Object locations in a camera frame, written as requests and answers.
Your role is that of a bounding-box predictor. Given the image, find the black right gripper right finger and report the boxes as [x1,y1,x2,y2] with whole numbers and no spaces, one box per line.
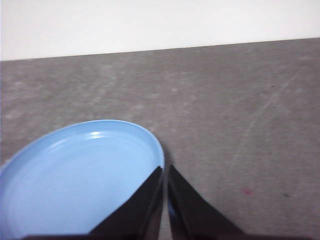
[166,164,247,240]

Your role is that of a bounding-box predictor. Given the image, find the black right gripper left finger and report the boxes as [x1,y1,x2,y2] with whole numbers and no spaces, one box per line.
[88,166,165,240]

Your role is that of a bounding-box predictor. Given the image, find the blue plate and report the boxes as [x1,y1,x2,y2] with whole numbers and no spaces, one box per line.
[0,119,166,237]

